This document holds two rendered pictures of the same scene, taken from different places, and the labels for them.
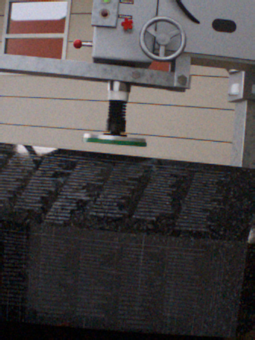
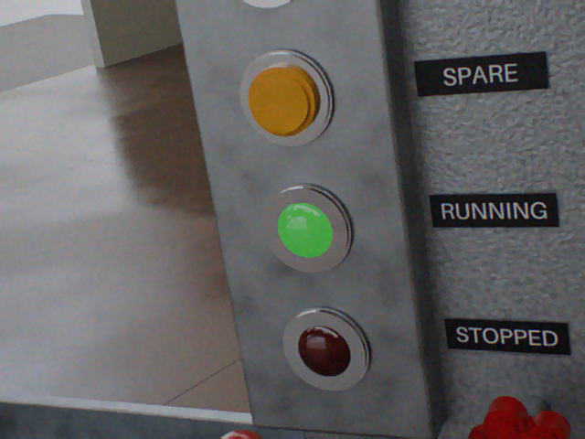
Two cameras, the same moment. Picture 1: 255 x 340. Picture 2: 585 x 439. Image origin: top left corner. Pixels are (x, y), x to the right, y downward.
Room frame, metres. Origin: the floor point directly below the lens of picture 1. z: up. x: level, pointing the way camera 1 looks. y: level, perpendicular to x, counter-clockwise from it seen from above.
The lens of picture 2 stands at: (1.24, -0.06, 1.51)
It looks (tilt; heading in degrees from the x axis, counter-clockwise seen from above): 19 degrees down; 28
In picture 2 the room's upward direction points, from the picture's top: 9 degrees counter-clockwise
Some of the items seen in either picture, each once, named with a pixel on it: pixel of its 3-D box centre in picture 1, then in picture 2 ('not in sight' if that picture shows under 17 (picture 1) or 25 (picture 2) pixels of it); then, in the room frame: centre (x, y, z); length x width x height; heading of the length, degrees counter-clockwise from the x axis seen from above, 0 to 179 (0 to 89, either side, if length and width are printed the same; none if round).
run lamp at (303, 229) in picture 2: not in sight; (307, 228); (1.59, 0.12, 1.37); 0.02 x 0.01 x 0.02; 93
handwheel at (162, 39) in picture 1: (162, 41); not in sight; (1.61, -0.07, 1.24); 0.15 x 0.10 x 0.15; 93
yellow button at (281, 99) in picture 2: not in sight; (284, 100); (1.59, 0.12, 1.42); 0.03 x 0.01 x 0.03; 93
